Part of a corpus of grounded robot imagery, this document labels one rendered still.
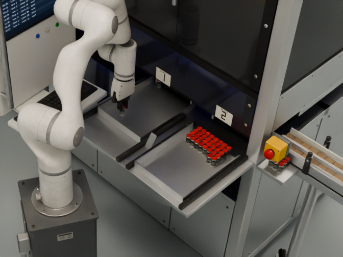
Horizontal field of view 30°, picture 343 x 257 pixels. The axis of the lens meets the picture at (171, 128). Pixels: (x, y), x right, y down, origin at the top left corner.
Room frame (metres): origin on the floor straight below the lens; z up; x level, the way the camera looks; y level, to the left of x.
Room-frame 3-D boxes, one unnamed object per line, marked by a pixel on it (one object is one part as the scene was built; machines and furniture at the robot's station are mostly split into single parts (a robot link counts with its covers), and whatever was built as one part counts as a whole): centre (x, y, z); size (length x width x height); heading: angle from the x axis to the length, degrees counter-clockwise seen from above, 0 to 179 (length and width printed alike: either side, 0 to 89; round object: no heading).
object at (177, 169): (1.82, -0.08, 0.90); 0.34 x 0.26 x 0.04; 140
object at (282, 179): (1.86, -0.45, 0.87); 0.14 x 0.13 x 0.02; 140
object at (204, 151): (1.88, -0.13, 0.90); 0.18 x 0.02 x 0.05; 50
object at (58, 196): (1.59, 0.40, 0.95); 0.19 x 0.19 x 0.18
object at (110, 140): (1.96, 0.03, 0.87); 0.70 x 0.48 x 0.02; 50
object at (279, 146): (1.83, -0.42, 0.99); 0.08 x 0.07 x 0.07; 140
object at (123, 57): (2.08, 0.21, 1.19); 0.09 x 0.08 x 0.13; 67
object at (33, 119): (1.60, 0.43, 1.16); 0.19 x 0.12 x 0.24; 69
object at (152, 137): (1.86, 0.11, 0.91); 0.14 x 0.03 x 0.06; 141
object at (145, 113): (2.12, 0.11, 0.90); 0.34 x 0.26 x 0.04; 140
